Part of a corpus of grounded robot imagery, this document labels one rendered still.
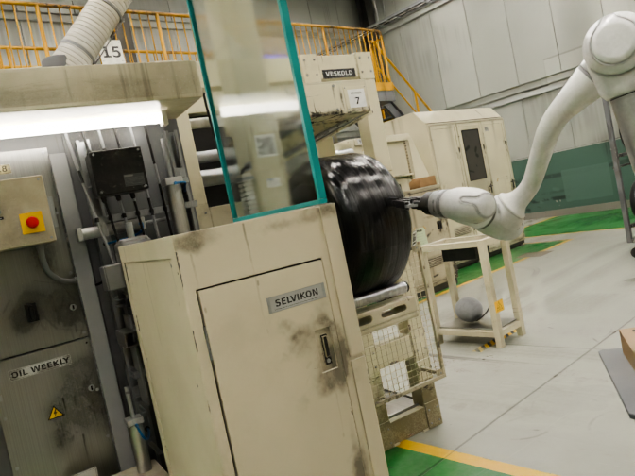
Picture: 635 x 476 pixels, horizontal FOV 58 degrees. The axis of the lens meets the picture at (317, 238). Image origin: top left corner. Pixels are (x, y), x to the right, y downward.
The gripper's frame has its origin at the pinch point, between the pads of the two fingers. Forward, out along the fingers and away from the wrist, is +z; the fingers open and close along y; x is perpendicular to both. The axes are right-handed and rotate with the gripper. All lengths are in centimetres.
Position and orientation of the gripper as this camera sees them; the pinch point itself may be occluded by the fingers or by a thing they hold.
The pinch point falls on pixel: (395, 201)
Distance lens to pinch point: 198.6
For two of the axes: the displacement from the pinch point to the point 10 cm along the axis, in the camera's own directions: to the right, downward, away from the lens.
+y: -8.4, 2.0, -5.0
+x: 1.3, 9.8, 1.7
